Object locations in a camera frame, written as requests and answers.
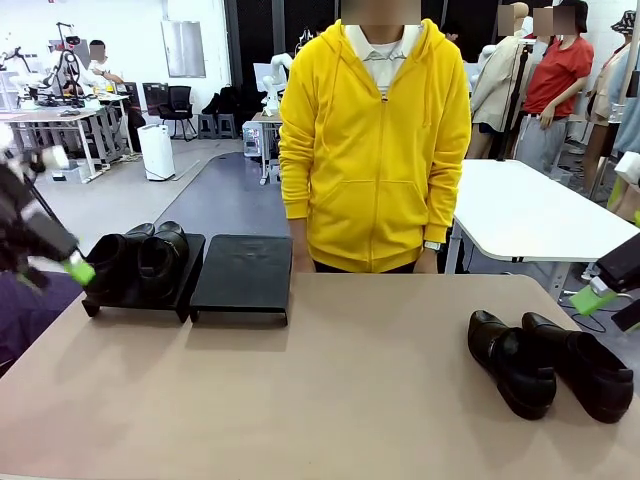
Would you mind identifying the person's right forearm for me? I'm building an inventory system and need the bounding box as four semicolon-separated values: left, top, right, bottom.
277;144;312;224

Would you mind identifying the silver wall panel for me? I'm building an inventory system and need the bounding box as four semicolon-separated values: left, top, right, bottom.
160;20;207;79

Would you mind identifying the person's right hand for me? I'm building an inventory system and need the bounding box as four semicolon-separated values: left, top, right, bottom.
290;219;315;274

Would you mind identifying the black bag pile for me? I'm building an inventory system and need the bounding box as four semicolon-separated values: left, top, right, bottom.
202;85;241;117

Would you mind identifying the purple cloth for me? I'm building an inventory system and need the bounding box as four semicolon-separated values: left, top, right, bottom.
0;272;86;376

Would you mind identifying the black tripod pole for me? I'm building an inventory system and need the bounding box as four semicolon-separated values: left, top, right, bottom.
497;42;534;162

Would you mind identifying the person's left forearm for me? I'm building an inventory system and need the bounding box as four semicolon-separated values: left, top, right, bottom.
422;149;464;246

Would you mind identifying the seated person white shirt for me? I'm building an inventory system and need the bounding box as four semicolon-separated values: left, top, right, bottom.
79;39;126;89

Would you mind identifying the black office chair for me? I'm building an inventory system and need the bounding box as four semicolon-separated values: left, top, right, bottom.
158;85;198;142

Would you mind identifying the mannequin in beige coat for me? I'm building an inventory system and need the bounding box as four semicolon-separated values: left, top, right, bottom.
464;2;534;160

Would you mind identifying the clear storage box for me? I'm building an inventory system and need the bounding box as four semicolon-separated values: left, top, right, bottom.
49;162;84;184

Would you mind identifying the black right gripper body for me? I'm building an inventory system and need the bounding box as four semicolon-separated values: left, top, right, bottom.
596;234;640;294

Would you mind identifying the grey background workbench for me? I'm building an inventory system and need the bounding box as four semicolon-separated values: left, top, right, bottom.
0;92;134;184

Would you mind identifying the mannequin in red shirt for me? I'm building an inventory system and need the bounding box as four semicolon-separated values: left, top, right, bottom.
514;0;595;174

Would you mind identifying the white air purifier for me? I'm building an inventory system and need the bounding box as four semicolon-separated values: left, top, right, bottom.
136;124;176;182

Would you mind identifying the black leather loafer shoe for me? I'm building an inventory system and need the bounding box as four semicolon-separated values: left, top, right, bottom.
467;309;558;421
137;220;190;296
521;311;635;425
84;223;155;301

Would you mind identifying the computer tower with lights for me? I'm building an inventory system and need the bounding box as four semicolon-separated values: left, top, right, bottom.
241;122;266;159

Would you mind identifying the black metal shoe stand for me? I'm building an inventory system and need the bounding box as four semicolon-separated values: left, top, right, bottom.
188;234;294;327
82;231;206;323

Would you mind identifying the person in yellow hoodie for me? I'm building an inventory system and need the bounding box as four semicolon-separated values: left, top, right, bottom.
277;17;472;275

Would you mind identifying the background robot on workbench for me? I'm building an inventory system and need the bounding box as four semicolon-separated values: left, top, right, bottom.
44;22;84;106

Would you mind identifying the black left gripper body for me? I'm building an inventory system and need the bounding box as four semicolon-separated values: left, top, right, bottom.
0;159;82;275

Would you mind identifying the black floor cable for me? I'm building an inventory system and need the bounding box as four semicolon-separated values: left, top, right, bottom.
569;299;609;334

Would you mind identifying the white folding table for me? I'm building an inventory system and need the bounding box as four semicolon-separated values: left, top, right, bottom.
449;158;640;304

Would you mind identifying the person's left hand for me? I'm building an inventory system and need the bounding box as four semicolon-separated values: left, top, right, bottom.
415;247;444;274

